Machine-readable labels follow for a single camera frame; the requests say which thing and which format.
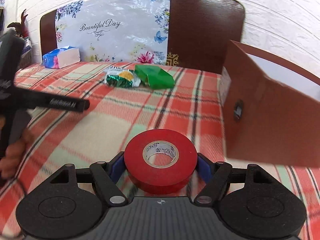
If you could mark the person's left hand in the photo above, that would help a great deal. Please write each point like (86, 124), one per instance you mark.
(12, 160)

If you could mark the dark red plant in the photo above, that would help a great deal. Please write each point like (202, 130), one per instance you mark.
(22, 25)

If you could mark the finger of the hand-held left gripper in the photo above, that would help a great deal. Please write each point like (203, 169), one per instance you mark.
(57, 102)

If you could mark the brown cardboard box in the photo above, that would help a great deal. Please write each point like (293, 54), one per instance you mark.
(270, 120)

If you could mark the plaid blanket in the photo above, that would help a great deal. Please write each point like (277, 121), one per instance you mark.
(75, 135)

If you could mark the blue tissue pack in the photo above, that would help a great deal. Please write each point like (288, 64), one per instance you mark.
(60, 58)

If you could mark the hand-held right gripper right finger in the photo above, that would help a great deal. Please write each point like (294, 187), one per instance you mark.
(203, 168)

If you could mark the green cardboard box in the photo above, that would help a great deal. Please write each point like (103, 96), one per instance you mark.
(157, 78)

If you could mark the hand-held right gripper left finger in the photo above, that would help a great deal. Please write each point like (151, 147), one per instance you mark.
(116, 167)

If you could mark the red electrical tape roll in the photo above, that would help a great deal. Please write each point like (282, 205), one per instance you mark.
(132, 155)

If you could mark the white green snack packet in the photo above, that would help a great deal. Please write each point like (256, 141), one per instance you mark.
(122, 77)

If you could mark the brown wooden headboard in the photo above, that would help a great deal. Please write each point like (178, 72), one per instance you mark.
(202, 30)

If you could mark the floral plastic sheet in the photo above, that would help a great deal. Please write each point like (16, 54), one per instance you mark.
(112, 40)

